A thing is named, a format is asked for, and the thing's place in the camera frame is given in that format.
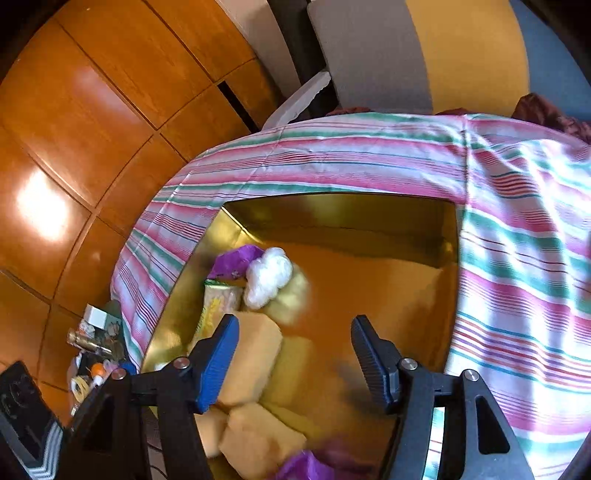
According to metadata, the yellow sponge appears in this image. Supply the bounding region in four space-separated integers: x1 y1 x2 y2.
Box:
218 402 308 478
217 311 283 409

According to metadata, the gold perfume bottle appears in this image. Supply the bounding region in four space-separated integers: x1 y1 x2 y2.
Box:
67 329 114 358

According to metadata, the purple plastic bag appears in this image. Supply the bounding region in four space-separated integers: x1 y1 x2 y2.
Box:
206 244 266 281
274 450 335 480

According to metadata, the yellow chair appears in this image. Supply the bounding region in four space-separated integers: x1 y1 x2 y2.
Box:
404 0 532 116

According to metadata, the yellow green cracker packet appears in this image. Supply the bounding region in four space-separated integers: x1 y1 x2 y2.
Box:
198 281 245 333

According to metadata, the dark red cloth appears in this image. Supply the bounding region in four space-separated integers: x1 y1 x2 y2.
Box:
512 92 591 134

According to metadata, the clutter of small items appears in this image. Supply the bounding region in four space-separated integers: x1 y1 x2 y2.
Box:
68 300 137 416

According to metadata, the gold box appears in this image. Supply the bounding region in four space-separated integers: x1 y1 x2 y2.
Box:
141 193 460 480

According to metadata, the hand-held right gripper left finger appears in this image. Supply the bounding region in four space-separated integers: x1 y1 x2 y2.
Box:
55 314 241 480

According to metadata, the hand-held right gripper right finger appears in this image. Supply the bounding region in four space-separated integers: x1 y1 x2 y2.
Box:
351 315 536 480

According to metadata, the striped blanket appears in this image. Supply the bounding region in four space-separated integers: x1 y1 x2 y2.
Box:
111 112 591 480

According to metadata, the thin white plastic bag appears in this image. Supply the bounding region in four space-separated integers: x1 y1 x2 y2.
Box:
261 71 332 132

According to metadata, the white plastic bag of cotton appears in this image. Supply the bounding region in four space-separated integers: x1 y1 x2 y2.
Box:
243 247 294 309

